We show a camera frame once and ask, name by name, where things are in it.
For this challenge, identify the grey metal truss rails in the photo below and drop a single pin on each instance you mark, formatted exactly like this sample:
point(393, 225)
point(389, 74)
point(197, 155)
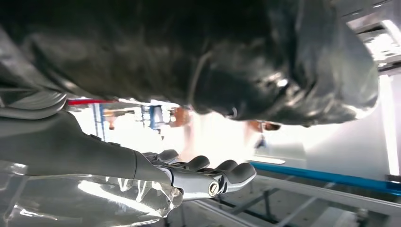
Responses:
point(344, 200)

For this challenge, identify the dark glossy wrapped object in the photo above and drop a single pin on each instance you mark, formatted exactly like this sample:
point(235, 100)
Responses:
point(219, 62)

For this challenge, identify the white car with red stripe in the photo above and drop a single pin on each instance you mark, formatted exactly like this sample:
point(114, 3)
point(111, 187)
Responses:
point(91, 102)

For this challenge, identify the blue metal beam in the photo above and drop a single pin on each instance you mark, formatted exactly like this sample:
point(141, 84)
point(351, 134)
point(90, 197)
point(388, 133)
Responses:
point(329, 178)

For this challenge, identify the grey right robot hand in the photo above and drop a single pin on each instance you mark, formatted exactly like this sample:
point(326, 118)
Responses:
point(78, 156)

